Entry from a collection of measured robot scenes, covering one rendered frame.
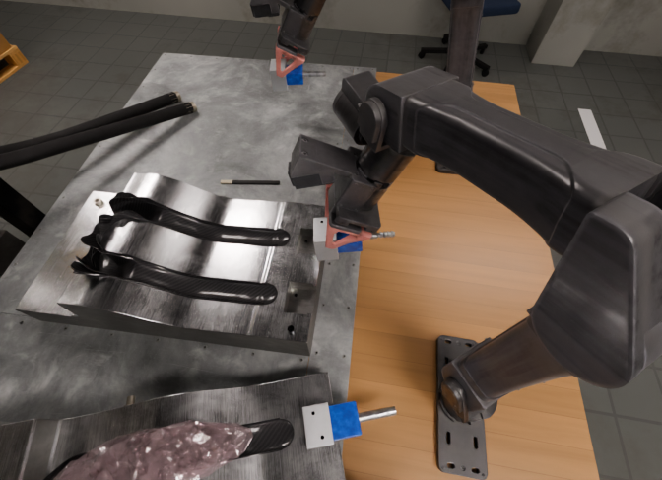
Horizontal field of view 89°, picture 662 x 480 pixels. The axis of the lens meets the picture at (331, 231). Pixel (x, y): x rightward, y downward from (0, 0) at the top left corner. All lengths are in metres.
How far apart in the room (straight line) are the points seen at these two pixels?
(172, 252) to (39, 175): 1.91
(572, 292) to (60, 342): 0.75
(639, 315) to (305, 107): 0.89
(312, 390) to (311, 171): 0.32
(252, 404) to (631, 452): 1.45
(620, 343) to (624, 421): 1.51
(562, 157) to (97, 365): 0.71
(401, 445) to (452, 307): 0.25
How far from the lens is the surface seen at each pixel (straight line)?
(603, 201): 0.24
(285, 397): 0.55
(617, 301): 0.24
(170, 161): 0.94
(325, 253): 0.54
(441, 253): 0.73
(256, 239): 0.63
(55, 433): 0.64
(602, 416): 1.72
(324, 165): 0.41
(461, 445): 0.63
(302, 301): 0.58
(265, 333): 0.54
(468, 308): 0.69
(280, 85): 0.89
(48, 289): 0.77
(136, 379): 0.69
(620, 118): 2.92
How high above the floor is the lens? 1.40
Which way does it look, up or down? 57 degrees down
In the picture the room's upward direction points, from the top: straight up
